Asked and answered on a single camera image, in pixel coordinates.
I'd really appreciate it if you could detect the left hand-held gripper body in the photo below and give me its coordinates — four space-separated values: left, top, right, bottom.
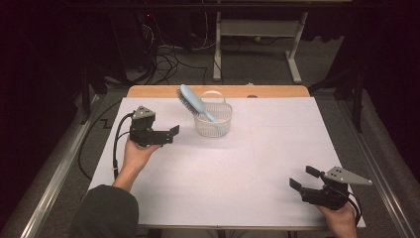
129 105 175 148

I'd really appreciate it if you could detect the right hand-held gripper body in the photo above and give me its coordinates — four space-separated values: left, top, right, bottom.
301 166 373 211

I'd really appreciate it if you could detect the light blue hairbrush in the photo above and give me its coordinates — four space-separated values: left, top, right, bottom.
176 83 219 124

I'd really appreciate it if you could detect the white plastic mesh basket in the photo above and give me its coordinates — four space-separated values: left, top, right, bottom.
192 89 234 139

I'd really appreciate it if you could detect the person's left hand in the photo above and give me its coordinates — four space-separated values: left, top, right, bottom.
122 138 161 176

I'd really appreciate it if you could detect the person's right hand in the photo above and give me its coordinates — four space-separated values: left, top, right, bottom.
316 201 359 232

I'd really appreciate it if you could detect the wooden table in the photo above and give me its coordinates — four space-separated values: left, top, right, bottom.
88 84 367 232

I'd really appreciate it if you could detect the white table sheet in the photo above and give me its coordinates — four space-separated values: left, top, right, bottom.
88 96 367 229

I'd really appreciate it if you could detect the black metal stand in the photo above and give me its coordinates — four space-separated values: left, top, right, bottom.
80 63 109 125
308 65 367 134

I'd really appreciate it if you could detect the right hand-held gripper cable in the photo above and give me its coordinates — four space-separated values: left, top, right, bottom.
346 190 364 228

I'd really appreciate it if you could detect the hand-held gripper cable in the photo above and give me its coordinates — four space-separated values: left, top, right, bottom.
112 112 135 180
346 190 364 228

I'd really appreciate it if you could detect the left hand-held gripper cable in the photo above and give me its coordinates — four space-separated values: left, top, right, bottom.
112 112 135 180

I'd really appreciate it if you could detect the aluminium floor rail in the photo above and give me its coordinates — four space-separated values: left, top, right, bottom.
19 93 101 238
336 98 418 238

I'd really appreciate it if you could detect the black floor cable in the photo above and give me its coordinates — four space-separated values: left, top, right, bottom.
77 100 123 181

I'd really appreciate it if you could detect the tangle of black cables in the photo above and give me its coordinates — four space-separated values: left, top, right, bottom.
140 13 210 85

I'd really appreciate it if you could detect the white metal desk frame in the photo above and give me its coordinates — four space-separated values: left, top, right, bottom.
212 11 310 84

